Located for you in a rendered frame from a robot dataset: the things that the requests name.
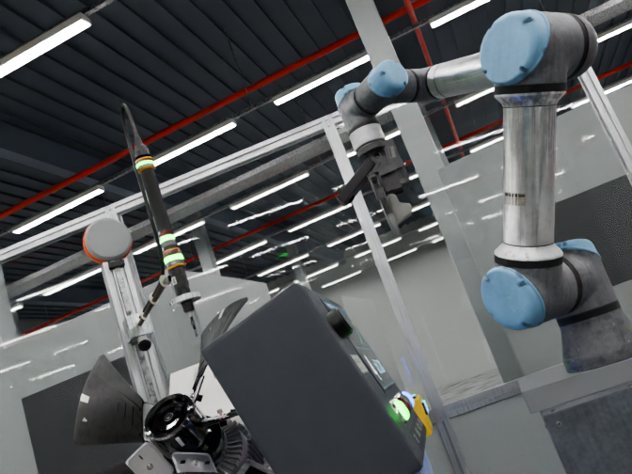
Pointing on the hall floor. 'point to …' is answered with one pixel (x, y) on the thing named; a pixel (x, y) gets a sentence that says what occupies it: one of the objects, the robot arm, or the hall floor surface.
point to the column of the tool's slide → (124, 332)
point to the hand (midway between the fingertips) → (394, 231)
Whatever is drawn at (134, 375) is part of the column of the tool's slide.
